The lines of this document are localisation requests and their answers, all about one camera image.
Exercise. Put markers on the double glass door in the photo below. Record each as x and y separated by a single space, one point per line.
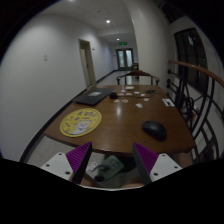
124 58

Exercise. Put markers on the white booklet on table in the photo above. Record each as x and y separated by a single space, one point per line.
168 102

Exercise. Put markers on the black computer mouse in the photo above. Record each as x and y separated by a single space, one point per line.
155 129

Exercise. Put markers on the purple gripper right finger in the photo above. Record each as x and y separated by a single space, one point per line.
152 166

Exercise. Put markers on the black laptop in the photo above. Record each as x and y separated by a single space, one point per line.
94 96

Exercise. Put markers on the round yellow mouse pad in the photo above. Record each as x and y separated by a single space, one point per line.
80 122

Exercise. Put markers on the wooden chair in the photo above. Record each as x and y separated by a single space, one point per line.
154 80

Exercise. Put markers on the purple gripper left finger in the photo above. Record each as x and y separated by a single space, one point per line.
70 166

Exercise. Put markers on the green object under table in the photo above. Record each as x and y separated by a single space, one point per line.
110 167

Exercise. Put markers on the wooden stair handrail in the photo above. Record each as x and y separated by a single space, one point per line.
201 69

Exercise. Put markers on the open side door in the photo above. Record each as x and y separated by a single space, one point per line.
87 62

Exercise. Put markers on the small black box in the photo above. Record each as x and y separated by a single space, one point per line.
113 96

